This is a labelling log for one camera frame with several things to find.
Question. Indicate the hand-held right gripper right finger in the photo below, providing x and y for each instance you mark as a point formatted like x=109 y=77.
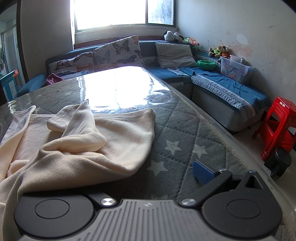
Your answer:
x=203 y=172

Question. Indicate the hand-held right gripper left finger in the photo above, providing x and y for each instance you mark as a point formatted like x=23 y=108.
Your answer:
x=105 y=200

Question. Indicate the cream long-sleeved shirt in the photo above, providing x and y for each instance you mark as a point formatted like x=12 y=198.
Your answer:
x=69 y=157

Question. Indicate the black round stool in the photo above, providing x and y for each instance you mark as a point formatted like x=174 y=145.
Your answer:
x=282 y=160

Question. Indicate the blue patterned sofa cover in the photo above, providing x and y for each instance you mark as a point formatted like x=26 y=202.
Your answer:
x=219 y=81

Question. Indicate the red plastic stool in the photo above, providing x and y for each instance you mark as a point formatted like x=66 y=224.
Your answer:
x=277 y=111

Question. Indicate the blue corner sofa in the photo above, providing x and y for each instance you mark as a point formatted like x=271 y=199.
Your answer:
x=173 y=77

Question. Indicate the clear plastic storage box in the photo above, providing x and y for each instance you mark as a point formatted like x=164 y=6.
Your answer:
x=233 y=70

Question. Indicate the green plastic basin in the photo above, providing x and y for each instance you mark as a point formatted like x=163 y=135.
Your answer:
x=205 y=64

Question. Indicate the small white plastic container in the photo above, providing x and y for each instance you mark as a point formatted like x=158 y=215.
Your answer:
x=234 y=59

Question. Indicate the green plush toy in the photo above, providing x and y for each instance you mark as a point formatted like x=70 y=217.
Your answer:
x=217 y=52

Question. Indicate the grey pillow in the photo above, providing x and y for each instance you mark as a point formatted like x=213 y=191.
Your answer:
x=175 y=54

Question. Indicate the brown teddy bear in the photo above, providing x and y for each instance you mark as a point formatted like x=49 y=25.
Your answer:
x=224 y=49

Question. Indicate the pink cloth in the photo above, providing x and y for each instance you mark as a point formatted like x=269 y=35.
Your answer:
x=53 y=80

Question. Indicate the pink plush toy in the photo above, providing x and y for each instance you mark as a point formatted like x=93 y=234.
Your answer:
x=193 y=41

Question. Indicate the panda plush toy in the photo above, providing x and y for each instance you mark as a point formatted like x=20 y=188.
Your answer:
x=170 y=36

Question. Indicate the flat butterfly print pillow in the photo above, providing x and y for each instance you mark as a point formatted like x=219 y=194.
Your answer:
x=74 y=62

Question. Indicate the large butterfly print pillow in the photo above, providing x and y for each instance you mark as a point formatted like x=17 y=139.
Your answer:
x=120 y=51

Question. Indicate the blue toy rack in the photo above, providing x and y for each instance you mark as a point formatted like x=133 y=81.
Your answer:
x=9 y=85

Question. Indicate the window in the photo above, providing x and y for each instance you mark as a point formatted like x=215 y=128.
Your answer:
x=115 y=14

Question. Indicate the dark wooden door frame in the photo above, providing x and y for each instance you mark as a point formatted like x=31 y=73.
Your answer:
x=23 y=39

